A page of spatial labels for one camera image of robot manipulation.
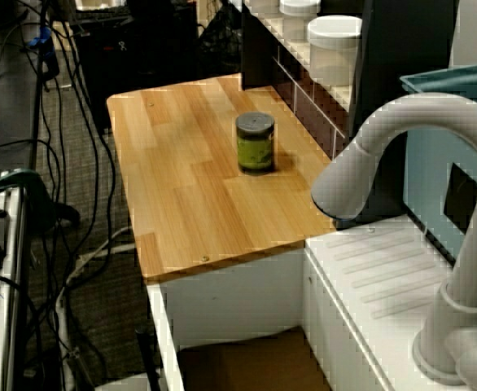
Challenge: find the blue tape piece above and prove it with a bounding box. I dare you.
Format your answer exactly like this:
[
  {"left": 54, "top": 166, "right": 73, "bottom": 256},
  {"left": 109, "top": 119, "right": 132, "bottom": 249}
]
[{"left": 27, "top": 25, "right": 55, "bottom": 59}]

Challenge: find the long black cable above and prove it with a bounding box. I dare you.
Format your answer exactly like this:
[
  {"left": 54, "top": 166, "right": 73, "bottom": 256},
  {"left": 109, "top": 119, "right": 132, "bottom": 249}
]
[{"left": 38, "top": 0, "right": 120, "bottom": 261}]

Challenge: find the white toy kitchen unit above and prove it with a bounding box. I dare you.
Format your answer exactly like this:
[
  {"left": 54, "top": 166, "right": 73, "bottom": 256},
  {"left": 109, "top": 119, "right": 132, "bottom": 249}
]
[{"left": 106, "top": 75, "right": 477, "bottom": 391}]

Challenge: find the large white lidded tub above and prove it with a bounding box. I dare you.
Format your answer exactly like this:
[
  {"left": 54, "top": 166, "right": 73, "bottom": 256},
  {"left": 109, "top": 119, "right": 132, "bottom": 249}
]
[{"left": 306, "top": 15, "right": 364, "bottom": 87}]

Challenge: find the brown cardboard sheet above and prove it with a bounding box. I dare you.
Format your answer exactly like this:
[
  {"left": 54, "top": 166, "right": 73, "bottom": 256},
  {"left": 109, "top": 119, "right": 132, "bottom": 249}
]
[{"left": 177, "top": 327, "right": 331, "bottom": 391}]

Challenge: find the black computer case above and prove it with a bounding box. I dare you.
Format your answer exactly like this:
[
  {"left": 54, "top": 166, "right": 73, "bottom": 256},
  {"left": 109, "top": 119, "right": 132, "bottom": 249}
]
[{"left": 68, "top": 0, "right": 201, "bottom": 128}]

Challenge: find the green clamp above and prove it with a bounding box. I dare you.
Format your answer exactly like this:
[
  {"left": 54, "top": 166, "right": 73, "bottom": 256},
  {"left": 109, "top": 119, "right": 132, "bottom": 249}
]
[{"left": 0, "top": 169, "right": 57, "bottom": 239}]

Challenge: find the black tiled backsplash shelf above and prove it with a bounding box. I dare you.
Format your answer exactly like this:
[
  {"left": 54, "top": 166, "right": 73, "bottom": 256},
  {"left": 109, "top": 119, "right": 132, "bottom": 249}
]
[{"left": 240, "top": 0, "right": 460, "bottom": 223}]

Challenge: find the white cable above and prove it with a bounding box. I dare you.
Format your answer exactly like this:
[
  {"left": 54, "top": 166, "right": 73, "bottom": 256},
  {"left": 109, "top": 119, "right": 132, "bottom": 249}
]
[{"left": 57, "top": 226, "right": 134, "bottom": 391}]

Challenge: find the grey toy kitchen faucet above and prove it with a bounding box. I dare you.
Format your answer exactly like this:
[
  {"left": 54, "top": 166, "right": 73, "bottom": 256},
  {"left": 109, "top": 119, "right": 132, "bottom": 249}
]
[{"left": 310, "top": 92, "right": 477, "bottom": 389}]

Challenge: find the small white lidded tub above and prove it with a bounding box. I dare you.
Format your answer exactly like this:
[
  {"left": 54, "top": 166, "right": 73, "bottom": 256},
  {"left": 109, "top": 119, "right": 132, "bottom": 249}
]
[{"left": 278, "top": 0, "right": 323, "bottom": 42}]

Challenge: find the metal frame rail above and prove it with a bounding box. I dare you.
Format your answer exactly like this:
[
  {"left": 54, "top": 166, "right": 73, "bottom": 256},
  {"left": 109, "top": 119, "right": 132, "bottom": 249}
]
[{"left": 0, "top": 170, "right": 33, "bottom": 391}]

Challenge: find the green jar with grey lid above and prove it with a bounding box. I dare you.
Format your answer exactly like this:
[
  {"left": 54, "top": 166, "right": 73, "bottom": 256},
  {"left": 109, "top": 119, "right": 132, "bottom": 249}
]
[{"left": 235, "top": 112, "right": 277, "bottom": 177}]

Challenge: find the teal plastic bin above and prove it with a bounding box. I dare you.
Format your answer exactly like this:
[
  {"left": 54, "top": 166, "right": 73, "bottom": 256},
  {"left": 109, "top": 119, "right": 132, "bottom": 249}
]
[{"left": 399, "top": 60, "right": 477, "bottom": 268}]

